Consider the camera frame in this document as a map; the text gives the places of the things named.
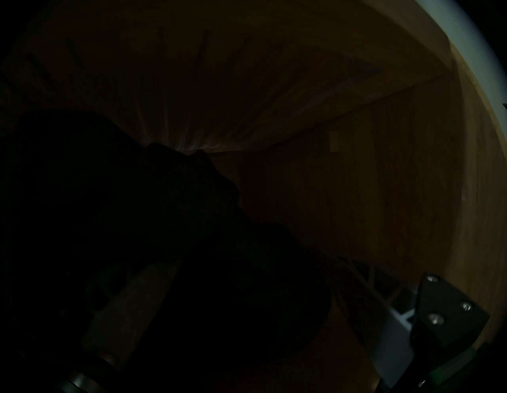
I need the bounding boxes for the wooden cabinet frame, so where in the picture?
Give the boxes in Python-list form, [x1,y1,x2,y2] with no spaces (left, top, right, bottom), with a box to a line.
[0,0,507,393]

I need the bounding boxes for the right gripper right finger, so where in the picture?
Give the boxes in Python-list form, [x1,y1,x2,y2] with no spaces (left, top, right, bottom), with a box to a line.
[328,254,490,393]

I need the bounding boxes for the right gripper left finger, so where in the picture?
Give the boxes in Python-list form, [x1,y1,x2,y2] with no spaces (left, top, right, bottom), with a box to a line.
[81,261,177,366]

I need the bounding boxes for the dark grey knit pants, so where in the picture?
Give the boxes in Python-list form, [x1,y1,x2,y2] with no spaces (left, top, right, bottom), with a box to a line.
[0,109,333,393]

